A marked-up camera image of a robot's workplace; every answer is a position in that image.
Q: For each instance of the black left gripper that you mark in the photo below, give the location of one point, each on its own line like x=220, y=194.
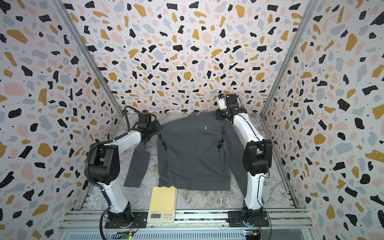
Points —
x=156, y=127

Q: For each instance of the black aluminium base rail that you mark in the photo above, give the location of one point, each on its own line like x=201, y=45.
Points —
x=215, y=219

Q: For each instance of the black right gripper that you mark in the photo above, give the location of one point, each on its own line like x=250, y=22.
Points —
x=225, y=114

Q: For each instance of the aluminium corner frame post right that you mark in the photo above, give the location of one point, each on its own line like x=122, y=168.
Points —
x=291, y=51

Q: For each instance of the grey zip-up jacket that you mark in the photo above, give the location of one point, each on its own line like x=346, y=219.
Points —
x=200, y=153

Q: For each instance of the cream kitchen scale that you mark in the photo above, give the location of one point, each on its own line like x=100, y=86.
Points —
x=163, y=205

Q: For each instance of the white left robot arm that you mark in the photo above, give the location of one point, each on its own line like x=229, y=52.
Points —
x=103, y=160

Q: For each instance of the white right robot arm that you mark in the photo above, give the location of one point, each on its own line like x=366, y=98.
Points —
x=257, y=157

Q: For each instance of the aluminium corner frame post left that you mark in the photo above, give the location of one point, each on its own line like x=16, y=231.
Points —
x=69, y=23

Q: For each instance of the aluminium corner frame post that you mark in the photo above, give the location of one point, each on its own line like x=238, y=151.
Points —
x=291, y=51
x=69, y=23

